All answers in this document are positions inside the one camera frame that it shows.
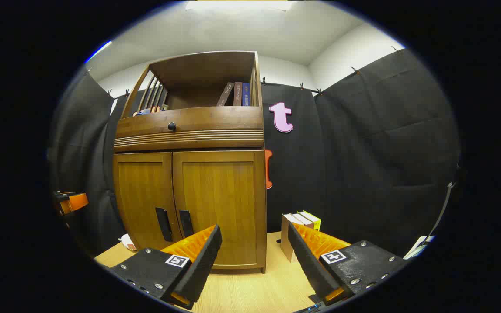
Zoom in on wooden double-door shoe cabinet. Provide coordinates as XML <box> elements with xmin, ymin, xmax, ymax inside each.
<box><xmin>112</xmin><ymin>51</ymin><xmax>269</xmax><ymax>274</ymax></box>

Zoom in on black door handle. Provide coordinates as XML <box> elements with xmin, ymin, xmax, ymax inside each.
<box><xmin>155</xmin><ymin>207</ymin><xmax>174</xmax><ymax>243</ymax></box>
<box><xmin>178</xmin><ymin>210</ymin><xmax>195</xmax><ymax>238</ymax></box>

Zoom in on yellow and white box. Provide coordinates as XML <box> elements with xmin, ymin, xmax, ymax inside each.
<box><xmin>292</xmin><ymin>210</ymin><xmax>322</xmax><ymax>232</ymax></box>

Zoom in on wooden shoe cabinet door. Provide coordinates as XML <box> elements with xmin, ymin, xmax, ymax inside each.
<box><xmin>172</xmin><ymin>150</ymin><xmax>267</xmax><ymax>270</ymax></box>
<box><xmin>113</xmin><ymin>152</ymin><xmax>182</xmax><ymax>252</ymax></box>

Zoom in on grey cable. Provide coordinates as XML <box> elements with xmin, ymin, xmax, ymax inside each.
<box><xmin>428</xmin><ymin>180</ymin><xmax>458</xmax><ymax>238</ymax></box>

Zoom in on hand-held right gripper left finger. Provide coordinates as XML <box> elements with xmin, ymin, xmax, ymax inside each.
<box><xmin>109</xmin><ymin>224</ymin><xmax>223</xmax><ymax>310</ymax></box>

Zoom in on small white packet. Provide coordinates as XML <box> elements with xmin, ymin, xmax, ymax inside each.
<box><xmin>120</xmin><ymin>233</ymin><xmax>137</xmax><ymax>252</ymax></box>

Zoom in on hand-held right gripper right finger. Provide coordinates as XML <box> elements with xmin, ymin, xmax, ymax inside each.
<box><xmin>288</xmin><ymin>222</ymin><xmax>409</xmax><ymax>306</ymax></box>

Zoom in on ceiling light panel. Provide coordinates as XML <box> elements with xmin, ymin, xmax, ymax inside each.
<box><xmin>185</xmin><ymin>0</ymin><xmax>295</xmax><ymax>12</ymax></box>

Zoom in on small colourful toy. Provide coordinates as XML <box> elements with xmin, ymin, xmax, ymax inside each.
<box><xmin>133</xmin><ymin>106</ymin><xmax>167</xmax><ymax>117</ymax></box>

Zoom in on wooden drawer with ridges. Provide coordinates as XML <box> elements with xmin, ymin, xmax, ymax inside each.
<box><xmin>114</xmin><ymin>107</ymin><xmax>265</xmax><ymax>153</ymax></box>

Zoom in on dark brown book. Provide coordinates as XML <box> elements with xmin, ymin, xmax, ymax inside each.
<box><xmin>216</xmin><ymin>82</ymin><xmax>235</xmax><ymax>107</ymax></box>

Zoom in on black backdrop cloth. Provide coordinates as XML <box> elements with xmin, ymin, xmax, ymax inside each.
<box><xmin>48</xmin><ymin>48</ymin><xmax>462</xmax><ymax>258</ymax></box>

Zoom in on white device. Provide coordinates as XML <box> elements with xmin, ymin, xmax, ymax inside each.
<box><xmin>404</xmin><ymin>235</ymin><xmax>436</xmax><ymax>260</ymax></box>

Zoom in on tan cardboard box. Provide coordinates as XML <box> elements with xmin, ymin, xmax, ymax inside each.
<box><xmin>281</xmin><ymin>213</ymin><xmax>305</xmax><ymax>263</ymax></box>

